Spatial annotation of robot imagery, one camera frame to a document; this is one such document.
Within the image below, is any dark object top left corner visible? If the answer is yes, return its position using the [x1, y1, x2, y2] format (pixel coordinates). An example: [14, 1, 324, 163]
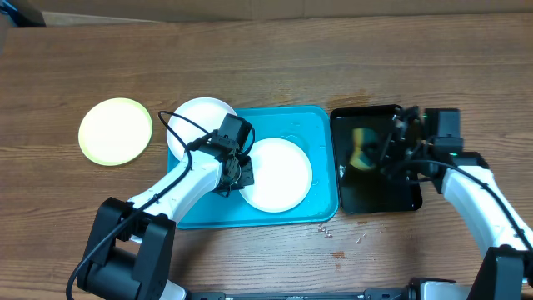
[1, 0, 46, 27]

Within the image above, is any white plate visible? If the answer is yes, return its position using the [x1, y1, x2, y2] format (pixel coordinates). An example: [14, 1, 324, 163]
[241, 138, 313, 213]
[166, 97, 237, 165]

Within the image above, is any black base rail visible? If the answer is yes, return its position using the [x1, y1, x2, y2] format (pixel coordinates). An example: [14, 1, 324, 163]
[185, 287, 417, 300]

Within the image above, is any green rimmed plate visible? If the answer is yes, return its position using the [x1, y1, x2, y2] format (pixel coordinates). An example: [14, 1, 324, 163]
[77, 97, 152, 166]

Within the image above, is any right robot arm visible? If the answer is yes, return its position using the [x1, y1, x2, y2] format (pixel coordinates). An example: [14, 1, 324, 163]
[377, 107, 532, 299]

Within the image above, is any green yellow sponge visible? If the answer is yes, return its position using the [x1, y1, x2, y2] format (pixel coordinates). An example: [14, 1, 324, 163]
[349, 127, 379, 171]

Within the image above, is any black rectangular water tray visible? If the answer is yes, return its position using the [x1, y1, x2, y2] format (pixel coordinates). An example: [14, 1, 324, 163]
[330, 105, 422, 214]

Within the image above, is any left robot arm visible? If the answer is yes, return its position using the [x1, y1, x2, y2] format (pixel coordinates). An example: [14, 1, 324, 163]
[65, 114, 255, 300]

